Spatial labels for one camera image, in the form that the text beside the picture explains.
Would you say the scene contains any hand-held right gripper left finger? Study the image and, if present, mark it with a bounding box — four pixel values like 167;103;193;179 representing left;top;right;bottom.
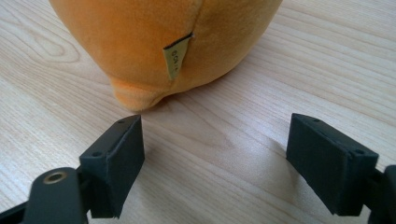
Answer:
78;114;146;219

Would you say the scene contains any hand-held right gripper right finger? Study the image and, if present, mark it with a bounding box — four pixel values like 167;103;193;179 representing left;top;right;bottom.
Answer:
285;112;380;217

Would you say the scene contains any orange plush toy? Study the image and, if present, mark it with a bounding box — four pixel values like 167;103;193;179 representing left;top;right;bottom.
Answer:
49;0;284;113

